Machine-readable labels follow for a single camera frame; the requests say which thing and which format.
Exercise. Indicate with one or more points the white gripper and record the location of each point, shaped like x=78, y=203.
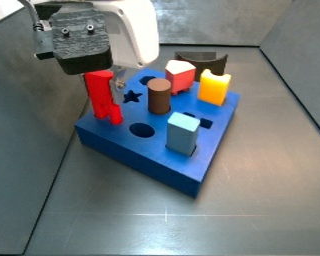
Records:
x=132, y=30

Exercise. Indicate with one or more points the brown cylinder block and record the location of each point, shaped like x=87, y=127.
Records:
x=158, y=96

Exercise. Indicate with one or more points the light blue rectangular block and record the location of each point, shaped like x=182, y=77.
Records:
x=181, y=133

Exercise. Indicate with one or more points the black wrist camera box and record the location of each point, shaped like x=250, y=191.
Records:
x=77, y=40

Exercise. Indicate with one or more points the red two-legged block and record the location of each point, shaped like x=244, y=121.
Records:
x=98, y=90

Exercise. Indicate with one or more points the red pentagon block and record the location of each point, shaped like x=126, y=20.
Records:
x=180, y=75

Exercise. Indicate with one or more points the yellow block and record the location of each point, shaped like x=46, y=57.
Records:
x=213, y=87

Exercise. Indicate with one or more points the blue shape sorter board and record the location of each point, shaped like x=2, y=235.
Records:
x=137, y=141

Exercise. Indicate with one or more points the black curved holder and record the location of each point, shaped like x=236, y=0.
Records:
x=204, y=60

